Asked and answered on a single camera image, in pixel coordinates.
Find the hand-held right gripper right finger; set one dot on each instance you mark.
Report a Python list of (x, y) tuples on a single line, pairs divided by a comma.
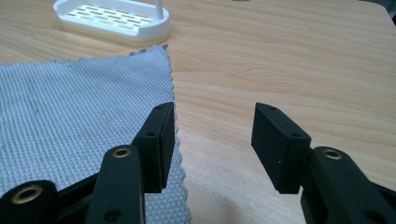
[(277, 152)]

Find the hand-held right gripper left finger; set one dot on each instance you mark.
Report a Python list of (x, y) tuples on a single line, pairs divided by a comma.
[(157, 149)]

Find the grey textured cloth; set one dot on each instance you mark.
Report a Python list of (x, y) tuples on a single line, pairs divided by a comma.
[(74, 124)]

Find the white slotted drain rack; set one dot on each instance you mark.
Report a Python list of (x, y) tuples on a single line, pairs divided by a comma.
[(115, 19)]

